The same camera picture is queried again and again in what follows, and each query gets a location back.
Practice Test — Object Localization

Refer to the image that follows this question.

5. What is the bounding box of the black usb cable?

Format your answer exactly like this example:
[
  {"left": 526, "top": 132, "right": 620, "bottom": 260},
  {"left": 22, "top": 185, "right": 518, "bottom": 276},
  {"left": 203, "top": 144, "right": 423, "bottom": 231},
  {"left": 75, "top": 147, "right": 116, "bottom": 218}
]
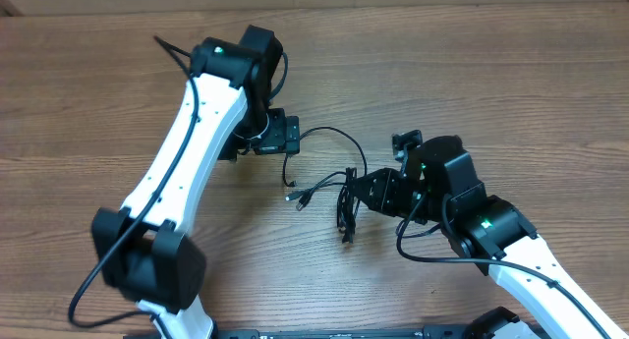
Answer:
[{"left": 281, "top": 126, "right": 370, "bottom": 246}]

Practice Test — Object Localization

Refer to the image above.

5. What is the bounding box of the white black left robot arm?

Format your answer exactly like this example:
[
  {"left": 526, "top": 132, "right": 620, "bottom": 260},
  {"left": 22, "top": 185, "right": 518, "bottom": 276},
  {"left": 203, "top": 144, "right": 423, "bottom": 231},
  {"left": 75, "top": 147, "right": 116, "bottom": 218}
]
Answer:
[{"left": 89, "top": 27, "right": 300, "bottom": 338}]

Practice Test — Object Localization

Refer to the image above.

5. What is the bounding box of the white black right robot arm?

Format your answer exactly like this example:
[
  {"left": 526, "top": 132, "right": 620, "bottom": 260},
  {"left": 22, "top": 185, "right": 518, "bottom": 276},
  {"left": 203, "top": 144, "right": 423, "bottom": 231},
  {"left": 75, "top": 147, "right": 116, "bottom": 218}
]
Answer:
[{"left": 349, "top": 163, "right": 627, "bottom": 338}]

